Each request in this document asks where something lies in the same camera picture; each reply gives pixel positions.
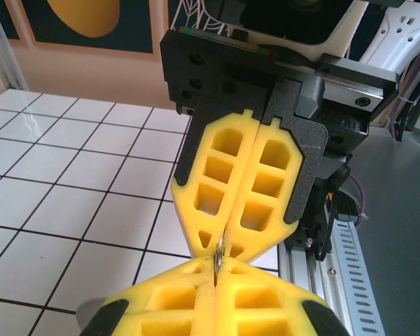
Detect white power strip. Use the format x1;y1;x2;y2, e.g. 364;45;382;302
360;0;420;76

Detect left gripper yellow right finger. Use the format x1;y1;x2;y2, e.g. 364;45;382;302
213;256;351;336

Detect keyring with black tag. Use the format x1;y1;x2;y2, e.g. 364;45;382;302
212;241;227;287

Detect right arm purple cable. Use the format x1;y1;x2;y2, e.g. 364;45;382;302
348;47;420;225

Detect aluminium frame post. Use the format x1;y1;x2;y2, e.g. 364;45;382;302
0;0;29;92

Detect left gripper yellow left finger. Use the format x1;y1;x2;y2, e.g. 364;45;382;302
80;256;216;336

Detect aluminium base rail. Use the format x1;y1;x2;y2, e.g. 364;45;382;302
279;241;342;336

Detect grey metal base plate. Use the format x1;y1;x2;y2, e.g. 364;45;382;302
349;115;420;336

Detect grey slotted cable duct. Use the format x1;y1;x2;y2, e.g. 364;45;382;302
330;213;388;336

